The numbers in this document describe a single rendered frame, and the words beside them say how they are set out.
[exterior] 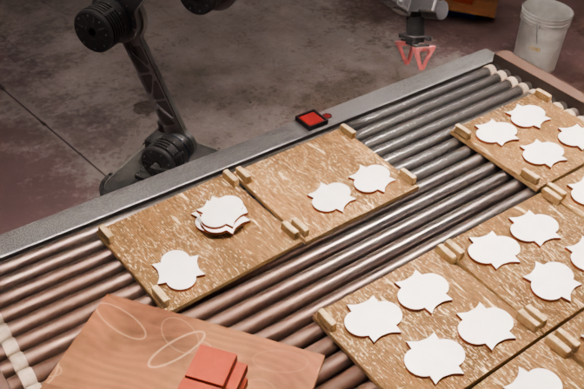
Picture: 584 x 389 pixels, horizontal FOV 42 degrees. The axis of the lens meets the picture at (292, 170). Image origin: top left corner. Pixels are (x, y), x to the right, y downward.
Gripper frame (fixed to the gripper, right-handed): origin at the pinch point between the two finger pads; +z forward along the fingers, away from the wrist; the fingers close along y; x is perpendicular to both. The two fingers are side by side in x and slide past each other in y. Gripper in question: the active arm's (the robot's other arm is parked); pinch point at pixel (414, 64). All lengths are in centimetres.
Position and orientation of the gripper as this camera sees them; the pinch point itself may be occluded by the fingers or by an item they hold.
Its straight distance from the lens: 238.9
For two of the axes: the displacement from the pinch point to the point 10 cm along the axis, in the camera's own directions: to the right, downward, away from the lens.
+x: -9.5, 1.2, -3.0
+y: -3.2, -3.0, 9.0
